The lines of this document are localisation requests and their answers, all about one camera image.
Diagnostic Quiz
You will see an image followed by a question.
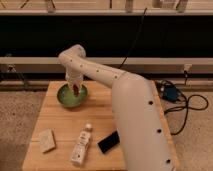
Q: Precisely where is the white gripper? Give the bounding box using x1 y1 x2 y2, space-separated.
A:
65 69 83 90

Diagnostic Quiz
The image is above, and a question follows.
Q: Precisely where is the red pepper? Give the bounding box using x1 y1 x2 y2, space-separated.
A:
73 85 80 97

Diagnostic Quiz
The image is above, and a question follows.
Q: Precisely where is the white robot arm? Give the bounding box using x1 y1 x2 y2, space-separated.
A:
58 45 176 171

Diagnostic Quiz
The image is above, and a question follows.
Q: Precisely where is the green ceramic bowl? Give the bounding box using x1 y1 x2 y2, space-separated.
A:
57 84 88 108

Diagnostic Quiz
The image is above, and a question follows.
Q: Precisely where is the beige sponge block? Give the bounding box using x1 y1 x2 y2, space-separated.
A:
39 129 56 153

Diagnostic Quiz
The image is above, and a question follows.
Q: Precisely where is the black rectangular phone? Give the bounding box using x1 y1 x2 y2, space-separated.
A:
98 131 120 154

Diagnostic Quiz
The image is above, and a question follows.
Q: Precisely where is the white plastic bottle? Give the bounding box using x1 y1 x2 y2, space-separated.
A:
70 123 92 166

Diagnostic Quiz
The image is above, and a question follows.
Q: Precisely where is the blue power adapter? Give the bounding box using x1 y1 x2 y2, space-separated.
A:
162 85 179 102

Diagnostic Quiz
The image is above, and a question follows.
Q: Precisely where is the grey metal rail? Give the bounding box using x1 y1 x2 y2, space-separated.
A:
0 57 213 74

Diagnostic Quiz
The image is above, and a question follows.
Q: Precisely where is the black hanging cable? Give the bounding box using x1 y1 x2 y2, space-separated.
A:
118 7 148 70

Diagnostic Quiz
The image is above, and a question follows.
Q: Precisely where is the black floor cable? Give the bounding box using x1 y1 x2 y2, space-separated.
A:
155 79 210 136

